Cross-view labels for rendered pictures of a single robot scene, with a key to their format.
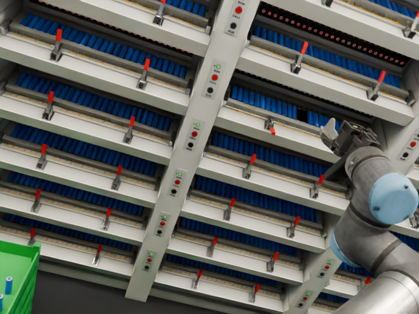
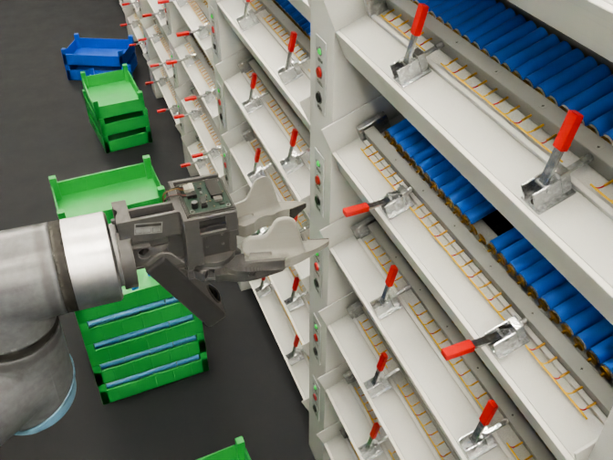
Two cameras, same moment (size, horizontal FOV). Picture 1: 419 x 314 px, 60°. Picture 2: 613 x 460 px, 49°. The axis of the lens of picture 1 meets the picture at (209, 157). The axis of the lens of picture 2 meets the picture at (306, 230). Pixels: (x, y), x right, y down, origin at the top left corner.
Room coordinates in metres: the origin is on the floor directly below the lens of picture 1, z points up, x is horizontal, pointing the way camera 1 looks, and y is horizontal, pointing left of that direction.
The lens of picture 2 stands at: (0.88, -0.86, 1.52)
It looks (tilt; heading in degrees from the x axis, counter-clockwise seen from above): 39 degrees down; 79
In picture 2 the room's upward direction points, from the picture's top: straight up
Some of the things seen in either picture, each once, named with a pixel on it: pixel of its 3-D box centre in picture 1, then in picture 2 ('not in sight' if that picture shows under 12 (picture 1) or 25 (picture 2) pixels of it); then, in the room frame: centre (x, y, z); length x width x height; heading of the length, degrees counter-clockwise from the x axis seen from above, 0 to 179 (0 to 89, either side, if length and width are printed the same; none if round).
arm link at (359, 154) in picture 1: (366, 166); (95, 257); (0.77, -0.33, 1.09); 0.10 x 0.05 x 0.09; 100
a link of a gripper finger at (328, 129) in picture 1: (329, 128); (264, 200); (0.94, -0.27, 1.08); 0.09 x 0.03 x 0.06; 26
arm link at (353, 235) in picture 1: (362, 235); (15, 371); (0.67, -0.37, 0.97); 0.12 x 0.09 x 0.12; 47
